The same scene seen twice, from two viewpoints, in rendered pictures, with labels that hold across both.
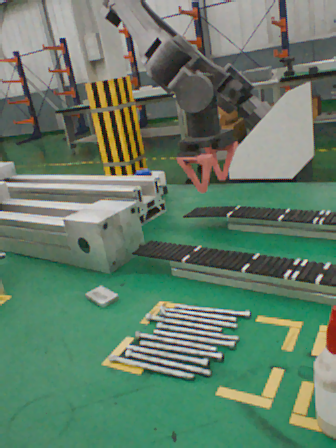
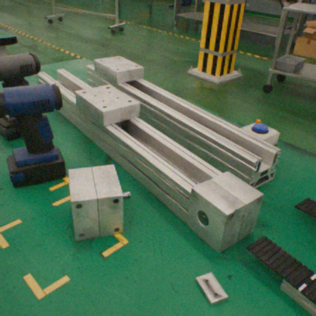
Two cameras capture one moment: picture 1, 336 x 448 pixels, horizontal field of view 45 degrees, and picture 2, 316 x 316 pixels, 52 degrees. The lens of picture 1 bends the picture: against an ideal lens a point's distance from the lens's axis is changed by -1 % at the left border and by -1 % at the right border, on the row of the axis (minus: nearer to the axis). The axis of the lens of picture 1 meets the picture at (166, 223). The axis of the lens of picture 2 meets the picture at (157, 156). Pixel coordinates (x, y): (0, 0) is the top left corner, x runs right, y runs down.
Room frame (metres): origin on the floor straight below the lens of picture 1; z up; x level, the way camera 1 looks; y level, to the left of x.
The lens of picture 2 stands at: (0.20, 0.15, 1.24)
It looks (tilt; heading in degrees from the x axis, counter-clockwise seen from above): 32 degrees down; 12
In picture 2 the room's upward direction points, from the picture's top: 3 degrees clockwise
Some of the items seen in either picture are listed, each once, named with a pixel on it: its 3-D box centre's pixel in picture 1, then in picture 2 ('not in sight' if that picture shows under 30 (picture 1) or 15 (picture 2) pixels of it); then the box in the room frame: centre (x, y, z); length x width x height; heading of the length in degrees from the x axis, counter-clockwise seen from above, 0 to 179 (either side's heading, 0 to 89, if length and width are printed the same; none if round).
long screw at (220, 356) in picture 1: (180, 349); not in sight; (0.39, 0.01, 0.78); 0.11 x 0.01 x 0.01; 59
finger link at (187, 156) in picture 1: (203, 166); not in sight; (0.74, -0.09, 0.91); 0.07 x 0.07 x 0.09; 51
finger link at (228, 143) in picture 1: (216, 159); not in sight; (0.78, -0.12, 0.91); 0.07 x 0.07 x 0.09; 51
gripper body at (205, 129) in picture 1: (204, 124); not in sight; (0.76, -0.10, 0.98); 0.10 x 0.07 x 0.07; 141
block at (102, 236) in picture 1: (110, 232); (227, 207); (0.71, 0.10, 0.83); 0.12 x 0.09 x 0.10; 140
